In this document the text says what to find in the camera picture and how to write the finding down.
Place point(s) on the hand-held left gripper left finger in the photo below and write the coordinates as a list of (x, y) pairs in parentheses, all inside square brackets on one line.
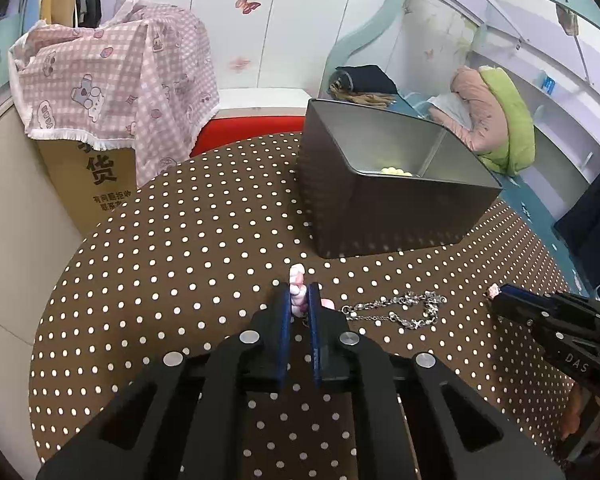
[(283, 325)]

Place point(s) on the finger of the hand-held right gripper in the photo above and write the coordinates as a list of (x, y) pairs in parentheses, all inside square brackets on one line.
[(517, 310), (525, 294)]

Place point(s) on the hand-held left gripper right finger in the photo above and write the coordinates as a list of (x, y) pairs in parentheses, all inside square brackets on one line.
[(315, 332)]

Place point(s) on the grey metal box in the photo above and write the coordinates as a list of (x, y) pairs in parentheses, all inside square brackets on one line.
[(380, 220)]

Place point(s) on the person's right hand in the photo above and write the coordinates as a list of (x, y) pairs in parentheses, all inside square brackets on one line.
[(571, 412)]

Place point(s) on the black hanging garment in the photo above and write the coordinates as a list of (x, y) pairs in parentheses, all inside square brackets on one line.
[(595, 220)]

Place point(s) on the brown polka-dot tablecloth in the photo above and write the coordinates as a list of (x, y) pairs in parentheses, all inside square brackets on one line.
[(180, 260)]

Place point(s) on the green quilt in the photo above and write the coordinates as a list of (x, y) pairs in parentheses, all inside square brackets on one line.
[(515, 120)]

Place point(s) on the pink quilt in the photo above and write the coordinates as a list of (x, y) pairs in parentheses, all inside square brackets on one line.
[(480, 110)]

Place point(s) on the purple bed shelf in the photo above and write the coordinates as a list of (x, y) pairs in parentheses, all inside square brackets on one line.
[(575, 110)]

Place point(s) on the white pillow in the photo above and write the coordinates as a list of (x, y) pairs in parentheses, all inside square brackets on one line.
[(447, 107)]

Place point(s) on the red stool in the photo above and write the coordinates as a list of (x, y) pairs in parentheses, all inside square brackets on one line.
[(240, 127)]

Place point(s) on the small blue box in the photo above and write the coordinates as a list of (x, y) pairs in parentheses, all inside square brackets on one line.
[(547, 83)]

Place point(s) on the white board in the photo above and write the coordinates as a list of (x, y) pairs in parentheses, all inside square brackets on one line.
[(265, 99)]

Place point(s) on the tan scarf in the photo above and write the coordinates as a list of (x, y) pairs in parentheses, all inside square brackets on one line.
[(365, 97)]

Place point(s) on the cardboard box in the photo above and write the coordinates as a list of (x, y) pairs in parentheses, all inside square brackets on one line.
[(80, 190)]

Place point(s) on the dark folded clothes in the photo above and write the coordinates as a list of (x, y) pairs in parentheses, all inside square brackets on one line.
[(365, 77)]

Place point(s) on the pale pink butterfly sticker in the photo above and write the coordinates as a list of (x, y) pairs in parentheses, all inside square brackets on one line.
[(240, 63)]

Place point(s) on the beige hanging pouch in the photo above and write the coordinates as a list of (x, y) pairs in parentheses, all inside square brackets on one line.
[(566, 17)]

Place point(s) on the beige cabinet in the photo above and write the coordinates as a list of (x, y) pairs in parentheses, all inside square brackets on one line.
[(15, 240)]

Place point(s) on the white wardrobe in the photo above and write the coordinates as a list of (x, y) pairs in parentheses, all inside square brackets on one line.
[(290, 35)]

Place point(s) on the pink checked cloth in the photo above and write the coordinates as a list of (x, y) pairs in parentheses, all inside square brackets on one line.
[(105, 85)]

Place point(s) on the light blue bunk bed frame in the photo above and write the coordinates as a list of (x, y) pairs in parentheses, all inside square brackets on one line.
[(370, 25)]

